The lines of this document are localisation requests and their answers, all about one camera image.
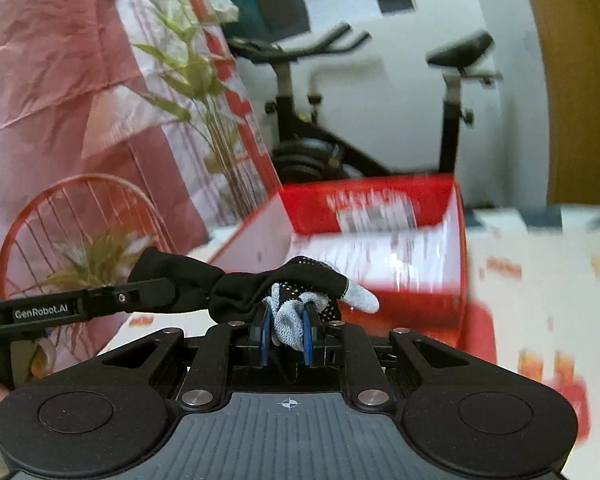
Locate black and grey knit glove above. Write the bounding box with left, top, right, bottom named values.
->
left=127, top=246, right=381, bottom=348

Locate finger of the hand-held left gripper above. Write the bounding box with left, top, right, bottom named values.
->
left=82, top=277, right=178, bottom=318

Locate red white printed sheet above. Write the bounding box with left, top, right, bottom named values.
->
left=105, top=0, right=283, bottom=241

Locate small potted plant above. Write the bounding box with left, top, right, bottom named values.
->
left=30, top=232, right=157, bottom=376

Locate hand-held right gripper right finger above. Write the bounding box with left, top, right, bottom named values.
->
left=301, top=305, right=477, bottom=409

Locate black exercise bike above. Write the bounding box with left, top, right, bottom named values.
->
left=225, top=22, right=504, bottom=186

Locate tall green leafy plant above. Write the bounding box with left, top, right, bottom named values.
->
left=130, top=0, right=267, bottom=222

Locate red strawberry print box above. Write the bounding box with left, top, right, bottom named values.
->
left=207, top=174, right=468, bottom=346

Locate pink plastic sheet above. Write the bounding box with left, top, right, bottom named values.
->
left=0, top=0, right=216, bottom=306

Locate red wire chair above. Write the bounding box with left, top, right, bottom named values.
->
left=0, top=172, right=177, bottom=311

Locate printed tablecloth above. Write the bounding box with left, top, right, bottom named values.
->
left=100, top=202, right=600, bottom=480

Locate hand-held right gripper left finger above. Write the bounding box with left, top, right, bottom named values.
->
left=98, top=307, right=273, bottom=409

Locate wooden door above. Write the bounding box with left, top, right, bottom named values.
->
left=516, top=0, right=600, bottom=209

